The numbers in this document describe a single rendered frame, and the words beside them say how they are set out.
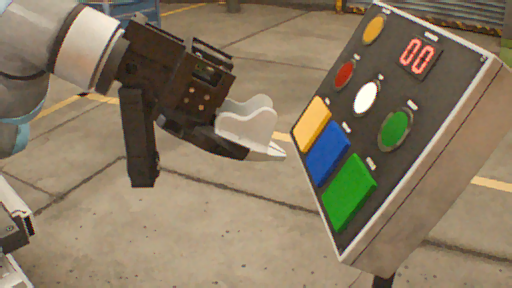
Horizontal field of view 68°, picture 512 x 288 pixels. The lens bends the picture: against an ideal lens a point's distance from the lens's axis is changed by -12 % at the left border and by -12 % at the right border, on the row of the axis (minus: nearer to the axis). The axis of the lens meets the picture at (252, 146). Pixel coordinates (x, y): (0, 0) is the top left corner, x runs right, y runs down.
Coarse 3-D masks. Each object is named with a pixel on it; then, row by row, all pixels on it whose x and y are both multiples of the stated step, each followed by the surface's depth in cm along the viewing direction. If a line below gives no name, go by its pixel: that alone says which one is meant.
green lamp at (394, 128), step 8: (400, 112) 47; (392, 120) 48; (400, 120) 47; (384, 128) 49; (392, 128) 47; (400, 128) 46; (384, 136) 48; (392, 136) 47; (400, 136) 46; (384, 144) 48; (392, 144) 46
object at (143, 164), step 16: (128, 96) 40; (128, 112) 40; (144, 112) 41; (128, 128) 41; (144, 128) 41; (128, 144) 42; (144, 144) 42; (128, 160) 43; (144, 160) 43; (128, 176) 45; (144, 176) 43
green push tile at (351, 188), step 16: (352, 160) 52; (336, 176) 54; (352, 176) 50; (368, 176) 48; (336, 192) 52; (352, 192) 49; (368, 192) 47; (336, 208) 51; (352, 208) 48; (336, 224) 49
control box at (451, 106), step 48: (384, 48) 57; (432, 48) 46; (480, 48) 39; (336, 96) 65; (384, 96) 52; (432, 96) 44; (480, 96) 39; (432, 144) 41; (480, 144) 41; (384, 192) 45; (432, 192) 43; (336, 240) 49; (384, 240) 46
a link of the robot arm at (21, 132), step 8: (0, 128) 69; (8, 128) 70; (16, 128) 71; (24, 128) 73; (0, 136) 69; (8, 136) 71; (16, 136) 72; (24, 136) 73; (0, 144) 70; (8, 144) 71; (16, 144) 72; (24, 144) 74; (0, 152) 71; (8, 152) 72; (16, 152) 75
